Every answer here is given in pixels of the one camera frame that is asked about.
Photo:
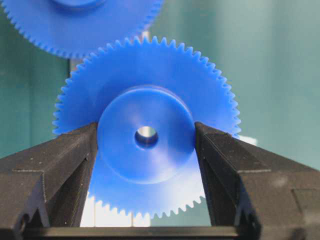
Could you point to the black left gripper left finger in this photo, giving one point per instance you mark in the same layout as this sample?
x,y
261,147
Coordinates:
x,y
46,185

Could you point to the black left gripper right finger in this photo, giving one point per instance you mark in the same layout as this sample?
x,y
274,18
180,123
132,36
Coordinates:
x,y
265,195

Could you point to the small blue plastic gear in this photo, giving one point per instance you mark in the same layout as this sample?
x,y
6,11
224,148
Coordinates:
x,y
155,82

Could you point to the large blue plastic gear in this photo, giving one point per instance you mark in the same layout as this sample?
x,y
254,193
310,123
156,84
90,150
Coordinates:
x,y
73,29

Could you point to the silver aluminium extrusion rail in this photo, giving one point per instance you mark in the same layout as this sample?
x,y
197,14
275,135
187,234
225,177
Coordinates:
x,y
112,215

